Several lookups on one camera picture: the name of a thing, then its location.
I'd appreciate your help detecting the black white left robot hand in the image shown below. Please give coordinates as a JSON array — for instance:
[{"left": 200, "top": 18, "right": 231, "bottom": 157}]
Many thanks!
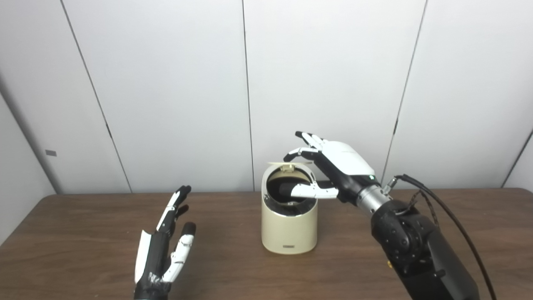
[{"left": 133, "top": 185, "right": 197, "bottom": 300}]

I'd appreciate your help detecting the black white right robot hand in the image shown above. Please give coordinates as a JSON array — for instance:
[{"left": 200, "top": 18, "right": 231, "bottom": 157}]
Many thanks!
[{"left": 279, "top": 131, "right": 380, "bottom": 205}]

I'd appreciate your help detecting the cream round bin lid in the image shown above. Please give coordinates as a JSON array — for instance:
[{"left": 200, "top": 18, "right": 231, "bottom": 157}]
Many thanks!
[{"left": 266, "top": 161, "right": 313, "bottom": 172}]

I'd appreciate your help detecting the cream-colored bin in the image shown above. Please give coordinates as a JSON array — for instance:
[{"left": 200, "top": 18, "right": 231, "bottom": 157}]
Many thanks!
[{"left": 261, "top": 162, "right": 319, "bottom": 255}]

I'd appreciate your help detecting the thin braided right wrist cable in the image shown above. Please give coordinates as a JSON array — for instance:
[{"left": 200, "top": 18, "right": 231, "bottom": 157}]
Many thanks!
[{"left": 406, "top": 190, "right": 440, "bottom": 230}]

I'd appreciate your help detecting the thick black right wrist cable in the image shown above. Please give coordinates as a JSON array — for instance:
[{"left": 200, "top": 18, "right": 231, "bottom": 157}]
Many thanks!
[{"left": 385, "top": 174, "right": 497, "bottom": 300}]

